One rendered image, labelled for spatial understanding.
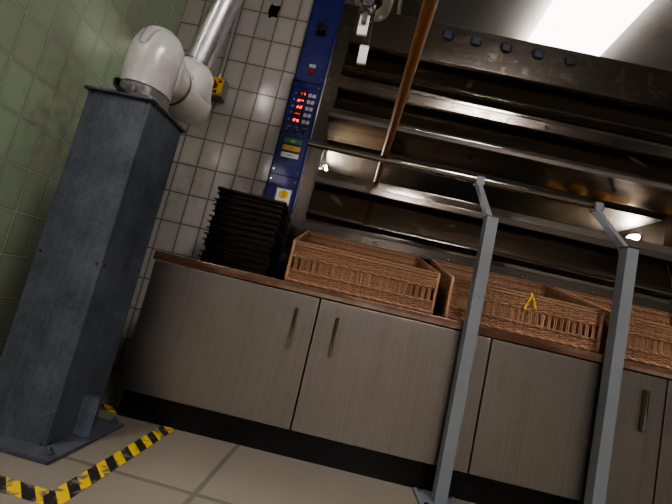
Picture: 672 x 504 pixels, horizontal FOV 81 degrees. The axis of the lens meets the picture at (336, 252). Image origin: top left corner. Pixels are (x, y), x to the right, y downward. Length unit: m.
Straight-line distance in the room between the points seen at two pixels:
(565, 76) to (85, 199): 2.25
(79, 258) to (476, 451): 1.36
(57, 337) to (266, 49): 1.69
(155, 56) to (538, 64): 1.86
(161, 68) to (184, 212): 0.86
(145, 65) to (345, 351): 1.10
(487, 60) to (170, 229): 1.84
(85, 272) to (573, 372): 1.56
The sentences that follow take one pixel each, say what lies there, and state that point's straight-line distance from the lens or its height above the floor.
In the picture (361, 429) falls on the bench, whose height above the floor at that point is 0.16.
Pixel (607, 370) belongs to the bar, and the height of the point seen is 0.53.
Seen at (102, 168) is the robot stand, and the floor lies 0.77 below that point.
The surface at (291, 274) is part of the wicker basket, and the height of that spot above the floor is 0.61.
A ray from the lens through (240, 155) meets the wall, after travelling 2.12.
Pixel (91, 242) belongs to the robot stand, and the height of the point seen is 0.55.
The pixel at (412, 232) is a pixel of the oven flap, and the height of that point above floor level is 0.96.
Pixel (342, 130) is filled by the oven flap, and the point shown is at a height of 1.38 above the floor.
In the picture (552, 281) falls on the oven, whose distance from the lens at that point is 2.19.
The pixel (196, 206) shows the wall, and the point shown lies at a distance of 2.10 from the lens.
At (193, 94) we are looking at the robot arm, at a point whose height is 1.14.
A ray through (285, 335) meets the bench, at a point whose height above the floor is 0.40.
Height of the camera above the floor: 0.55
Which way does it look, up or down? 7 degrees up
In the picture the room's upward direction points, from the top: 13 degrees clockwise
